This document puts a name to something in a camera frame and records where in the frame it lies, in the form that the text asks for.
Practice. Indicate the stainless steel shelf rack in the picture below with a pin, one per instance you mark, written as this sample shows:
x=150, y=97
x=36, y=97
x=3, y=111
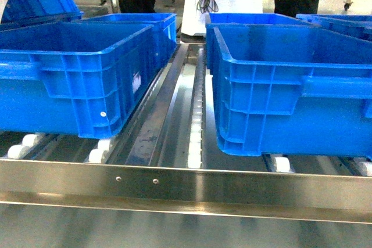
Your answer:
x=166, y=160

